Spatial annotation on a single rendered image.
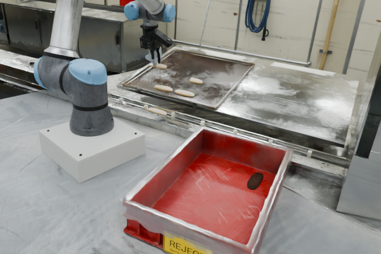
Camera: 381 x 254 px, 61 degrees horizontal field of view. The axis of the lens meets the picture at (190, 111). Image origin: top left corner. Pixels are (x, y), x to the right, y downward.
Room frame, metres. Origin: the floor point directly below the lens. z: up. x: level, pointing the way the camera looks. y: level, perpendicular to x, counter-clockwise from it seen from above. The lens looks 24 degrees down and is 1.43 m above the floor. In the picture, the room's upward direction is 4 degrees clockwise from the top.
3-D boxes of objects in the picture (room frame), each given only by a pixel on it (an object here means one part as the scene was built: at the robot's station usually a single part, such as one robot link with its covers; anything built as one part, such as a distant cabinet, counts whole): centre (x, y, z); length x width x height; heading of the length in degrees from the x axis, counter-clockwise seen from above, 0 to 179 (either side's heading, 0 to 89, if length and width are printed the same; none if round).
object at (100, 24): (5.15, 1.93, 0.51); 3.00 x 1.26 x 1.03; 63
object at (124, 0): (5.06, 0.86, 0.94); 0.51 x 0.36 x 0.13; 67
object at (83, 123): (1.02, 0.34, 0.95); 0.15 x 0.15 x 0.10
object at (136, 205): (0.75, -0.09, 0.88); 0.49 x 0.34 x 0.10; 156
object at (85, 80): (1.02, 0.35, 1.07); 0.13 x 0.12 x 0.14; 65
